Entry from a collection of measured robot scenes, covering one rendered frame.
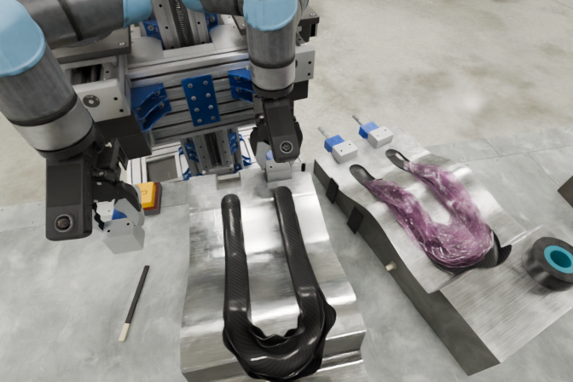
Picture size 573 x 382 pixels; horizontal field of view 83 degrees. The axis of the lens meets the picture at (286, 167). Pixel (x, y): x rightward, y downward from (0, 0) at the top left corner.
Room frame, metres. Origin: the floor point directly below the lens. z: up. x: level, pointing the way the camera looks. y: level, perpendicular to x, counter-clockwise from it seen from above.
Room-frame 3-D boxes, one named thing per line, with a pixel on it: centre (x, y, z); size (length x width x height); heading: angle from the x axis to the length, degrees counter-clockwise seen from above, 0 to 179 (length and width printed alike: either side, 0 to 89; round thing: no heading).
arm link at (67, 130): (0.30, 0.29, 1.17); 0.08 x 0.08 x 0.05
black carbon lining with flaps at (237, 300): (0.24, 0.03, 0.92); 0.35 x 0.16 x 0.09; 11
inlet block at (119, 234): (0.33, 0.29, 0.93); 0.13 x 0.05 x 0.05; 11
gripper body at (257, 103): (0.49, 0.02, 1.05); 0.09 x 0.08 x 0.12; 11
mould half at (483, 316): (0.37, -0.30, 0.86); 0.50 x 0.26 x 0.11; 28
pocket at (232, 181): (0.44, 0.12, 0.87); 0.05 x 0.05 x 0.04; 11
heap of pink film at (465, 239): (0.37, -0.29, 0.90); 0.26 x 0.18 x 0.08; 28
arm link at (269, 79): (0.48, 0.03, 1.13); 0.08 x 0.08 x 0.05
